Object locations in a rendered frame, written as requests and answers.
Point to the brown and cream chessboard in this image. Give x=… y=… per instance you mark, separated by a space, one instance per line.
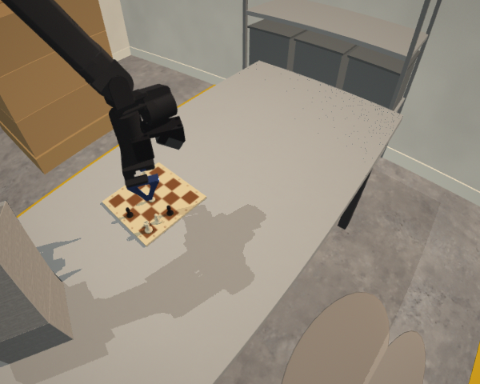
x=171 y=190

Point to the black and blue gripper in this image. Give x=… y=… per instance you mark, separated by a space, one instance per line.
x=130 y=166

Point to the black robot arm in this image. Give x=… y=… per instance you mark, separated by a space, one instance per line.
x=155 y=104

